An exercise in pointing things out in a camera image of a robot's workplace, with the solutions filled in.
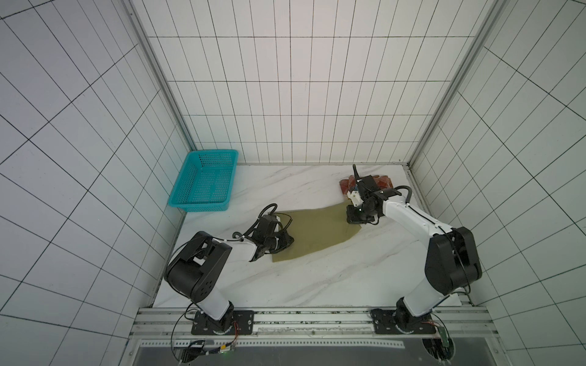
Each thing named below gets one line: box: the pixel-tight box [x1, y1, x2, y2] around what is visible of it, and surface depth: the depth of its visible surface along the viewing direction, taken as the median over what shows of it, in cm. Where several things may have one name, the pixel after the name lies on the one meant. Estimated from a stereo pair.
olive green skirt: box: [271, 200, 362, 263], surface depth 88 cm
